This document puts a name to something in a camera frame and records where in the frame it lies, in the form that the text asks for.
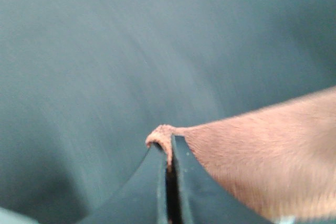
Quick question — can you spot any brown towel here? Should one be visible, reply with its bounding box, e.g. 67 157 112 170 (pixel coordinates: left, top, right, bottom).
146 87 335 219

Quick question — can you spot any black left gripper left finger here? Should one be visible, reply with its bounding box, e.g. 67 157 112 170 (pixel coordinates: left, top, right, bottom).
80 144 168 224

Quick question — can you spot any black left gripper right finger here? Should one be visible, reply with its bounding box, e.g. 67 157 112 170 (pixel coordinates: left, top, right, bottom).
172 135 271 224

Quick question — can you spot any black table cloth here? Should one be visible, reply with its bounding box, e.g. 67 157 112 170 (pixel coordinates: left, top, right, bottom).
1 0 335 223

